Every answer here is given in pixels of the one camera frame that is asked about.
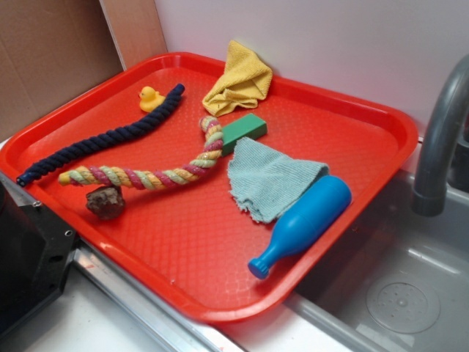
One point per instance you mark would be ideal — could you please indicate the green rectangular block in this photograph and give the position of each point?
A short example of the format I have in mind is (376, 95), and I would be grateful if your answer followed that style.
(250, 126)

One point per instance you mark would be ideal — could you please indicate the red plastic tray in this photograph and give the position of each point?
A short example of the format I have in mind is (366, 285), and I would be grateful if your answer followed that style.
(191, 245)

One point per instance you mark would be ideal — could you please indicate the black metal bracket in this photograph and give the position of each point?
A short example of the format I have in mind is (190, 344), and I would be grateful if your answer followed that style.
(37, 248)

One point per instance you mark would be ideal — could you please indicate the light blue cloth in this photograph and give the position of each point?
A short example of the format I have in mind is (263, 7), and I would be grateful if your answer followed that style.
(265, 182)

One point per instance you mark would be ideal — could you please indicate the grey faucet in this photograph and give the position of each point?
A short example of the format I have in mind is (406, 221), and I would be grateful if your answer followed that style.
(443, 160)

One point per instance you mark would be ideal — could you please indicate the brown rock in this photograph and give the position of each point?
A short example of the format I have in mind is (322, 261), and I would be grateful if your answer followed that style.
(106, 202)

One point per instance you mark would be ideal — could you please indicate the yellow rubber duck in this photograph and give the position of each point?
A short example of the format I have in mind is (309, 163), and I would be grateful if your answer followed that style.
(150, 99)

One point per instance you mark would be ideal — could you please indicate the brown cardboard panel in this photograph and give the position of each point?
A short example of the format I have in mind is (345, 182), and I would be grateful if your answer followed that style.
(53, 51)

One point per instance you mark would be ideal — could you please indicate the sink drain cover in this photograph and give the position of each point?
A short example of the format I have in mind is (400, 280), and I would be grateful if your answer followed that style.
(405, 306)

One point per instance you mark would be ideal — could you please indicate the yellow microfiber cloth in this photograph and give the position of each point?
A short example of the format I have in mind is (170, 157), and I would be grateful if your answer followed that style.
(245, 82)

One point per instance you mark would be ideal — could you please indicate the blue plastic bottle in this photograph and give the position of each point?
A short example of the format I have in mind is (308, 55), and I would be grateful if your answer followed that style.
(303, 223)

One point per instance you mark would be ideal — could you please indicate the grey sink basin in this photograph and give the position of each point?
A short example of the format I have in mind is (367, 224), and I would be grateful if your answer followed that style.
(389, 239)

